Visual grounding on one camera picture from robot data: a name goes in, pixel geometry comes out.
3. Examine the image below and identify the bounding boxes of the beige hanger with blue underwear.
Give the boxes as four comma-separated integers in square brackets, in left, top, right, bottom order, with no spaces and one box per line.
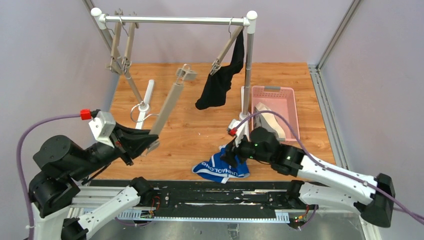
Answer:
[130,63,198,136]

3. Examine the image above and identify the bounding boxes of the blue underwear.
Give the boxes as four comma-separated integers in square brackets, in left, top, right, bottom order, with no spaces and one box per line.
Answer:
[191,145,250,184]

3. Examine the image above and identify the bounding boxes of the beige clip hanger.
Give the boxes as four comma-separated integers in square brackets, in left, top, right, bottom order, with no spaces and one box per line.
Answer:
[122,22,139,74]

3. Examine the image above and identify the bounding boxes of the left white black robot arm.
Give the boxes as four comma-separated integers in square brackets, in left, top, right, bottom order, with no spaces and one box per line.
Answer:
[28,124,159,240]

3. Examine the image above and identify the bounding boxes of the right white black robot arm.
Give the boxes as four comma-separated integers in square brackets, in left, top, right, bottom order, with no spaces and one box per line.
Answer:
[221,127,395,228]

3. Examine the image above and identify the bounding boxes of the black underwear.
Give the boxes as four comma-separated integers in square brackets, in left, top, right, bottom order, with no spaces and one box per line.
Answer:
[195,32,245,110]

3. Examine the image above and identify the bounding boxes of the beige hanger with black underwear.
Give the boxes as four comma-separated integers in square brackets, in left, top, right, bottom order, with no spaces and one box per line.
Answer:
[209,17,244,76]

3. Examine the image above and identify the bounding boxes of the empty beige hanger far left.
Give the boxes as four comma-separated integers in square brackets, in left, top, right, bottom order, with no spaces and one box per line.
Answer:
[105,22,123,76]

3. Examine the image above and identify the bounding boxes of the pink plastic basket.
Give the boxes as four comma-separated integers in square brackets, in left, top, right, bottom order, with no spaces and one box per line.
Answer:
[251,85,300,142]

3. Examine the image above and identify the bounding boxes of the white silver clothes rack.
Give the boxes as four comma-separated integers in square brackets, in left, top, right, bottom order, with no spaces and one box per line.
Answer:
[90,7,258,124]

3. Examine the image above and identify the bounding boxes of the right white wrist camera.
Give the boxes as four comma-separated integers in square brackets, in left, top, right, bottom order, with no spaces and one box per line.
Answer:
[225,119,249,149]

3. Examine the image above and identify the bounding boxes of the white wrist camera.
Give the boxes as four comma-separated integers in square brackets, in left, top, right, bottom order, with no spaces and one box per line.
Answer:
[79,109,116,148]
[225,119,249,149]

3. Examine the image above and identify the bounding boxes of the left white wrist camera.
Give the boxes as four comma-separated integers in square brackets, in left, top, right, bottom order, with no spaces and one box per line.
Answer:
[79,109,116,148]

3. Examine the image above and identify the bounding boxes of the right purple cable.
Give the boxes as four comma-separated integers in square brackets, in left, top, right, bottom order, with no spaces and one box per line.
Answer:
[233,110,424,225]

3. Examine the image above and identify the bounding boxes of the purple cable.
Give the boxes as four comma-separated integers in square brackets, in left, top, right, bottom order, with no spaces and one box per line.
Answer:
[233,110,424,225]
[16,113,84,240]

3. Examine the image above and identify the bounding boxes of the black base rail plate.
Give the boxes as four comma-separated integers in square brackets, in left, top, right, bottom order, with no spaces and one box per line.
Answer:
[137,180,314,219]

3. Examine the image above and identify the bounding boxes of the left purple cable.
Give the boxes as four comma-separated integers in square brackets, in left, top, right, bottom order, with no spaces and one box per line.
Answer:
[16,113,84,240]

